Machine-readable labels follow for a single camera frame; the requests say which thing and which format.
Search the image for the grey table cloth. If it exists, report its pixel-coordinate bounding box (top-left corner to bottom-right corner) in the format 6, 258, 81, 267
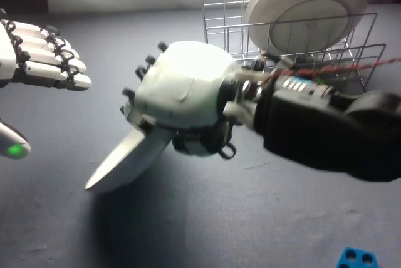
0, 0, 401, 268

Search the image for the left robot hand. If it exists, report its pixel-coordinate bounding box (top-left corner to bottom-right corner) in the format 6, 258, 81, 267
0, 8, 93, 160

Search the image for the red black twisted cable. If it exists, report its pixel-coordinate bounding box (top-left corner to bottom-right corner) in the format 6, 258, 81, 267
266, 56, 401, 83

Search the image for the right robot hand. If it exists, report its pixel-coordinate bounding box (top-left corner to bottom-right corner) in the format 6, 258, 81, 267
120, 41, 242, 159

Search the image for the white round plate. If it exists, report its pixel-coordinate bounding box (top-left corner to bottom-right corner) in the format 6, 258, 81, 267
84, 122, 172, 194
244, 0, 370, 57

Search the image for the blue toy block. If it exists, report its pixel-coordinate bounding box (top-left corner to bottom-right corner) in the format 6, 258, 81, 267
343, 246, 380, 268

